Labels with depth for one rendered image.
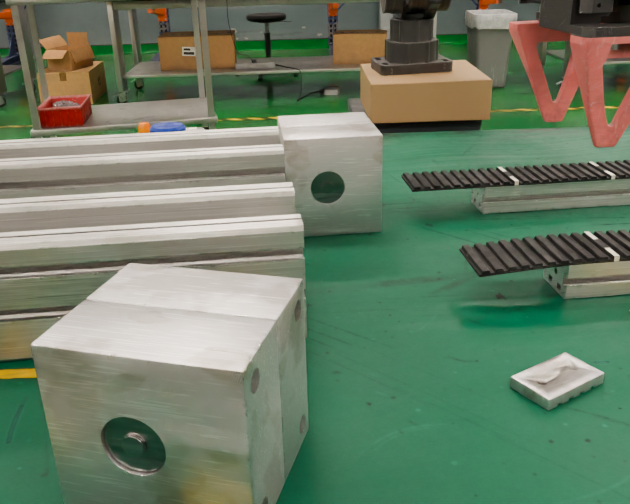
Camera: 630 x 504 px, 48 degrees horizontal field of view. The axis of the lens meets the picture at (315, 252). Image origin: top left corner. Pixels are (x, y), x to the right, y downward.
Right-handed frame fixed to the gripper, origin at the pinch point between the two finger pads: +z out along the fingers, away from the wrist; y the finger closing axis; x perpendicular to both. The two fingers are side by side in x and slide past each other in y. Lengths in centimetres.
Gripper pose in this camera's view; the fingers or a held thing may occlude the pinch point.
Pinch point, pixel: (578, 121)
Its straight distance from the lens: 54.2
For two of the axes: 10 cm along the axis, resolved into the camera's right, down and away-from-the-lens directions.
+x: 9.9, -0.8, 1.1
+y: 1.3, 3.9, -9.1
